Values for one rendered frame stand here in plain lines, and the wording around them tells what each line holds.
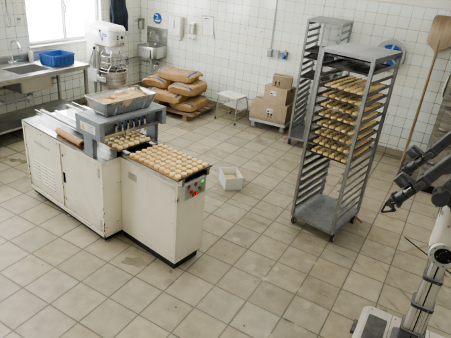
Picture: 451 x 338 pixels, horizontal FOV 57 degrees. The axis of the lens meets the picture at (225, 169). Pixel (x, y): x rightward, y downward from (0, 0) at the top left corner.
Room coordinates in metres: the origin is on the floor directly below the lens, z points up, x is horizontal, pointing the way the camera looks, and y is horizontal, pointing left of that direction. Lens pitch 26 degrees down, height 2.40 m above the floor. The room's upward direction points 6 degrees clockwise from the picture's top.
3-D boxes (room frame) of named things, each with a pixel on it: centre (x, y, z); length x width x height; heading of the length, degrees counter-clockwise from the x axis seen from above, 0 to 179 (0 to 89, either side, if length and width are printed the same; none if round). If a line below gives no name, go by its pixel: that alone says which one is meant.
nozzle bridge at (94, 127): (3.41, 0.93, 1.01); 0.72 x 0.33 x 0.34; 144
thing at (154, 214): (3.11, 0.53, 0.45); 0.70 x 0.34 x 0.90; 54
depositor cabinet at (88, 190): (3.69, 1.32, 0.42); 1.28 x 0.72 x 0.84; 54
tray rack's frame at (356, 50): (3.78, -1.10, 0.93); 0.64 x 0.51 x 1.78; 142
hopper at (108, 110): (3.41, 0.93, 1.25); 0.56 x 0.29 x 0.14; 144
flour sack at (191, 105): (6.88, 0.72, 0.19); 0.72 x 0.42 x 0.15; 157
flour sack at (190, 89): (6.86, 0.75, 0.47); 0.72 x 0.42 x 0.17; 158
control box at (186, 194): (2.89, 0.24, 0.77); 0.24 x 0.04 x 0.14; 144
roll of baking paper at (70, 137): (3.41, 1.42, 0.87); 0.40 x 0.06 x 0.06; 51
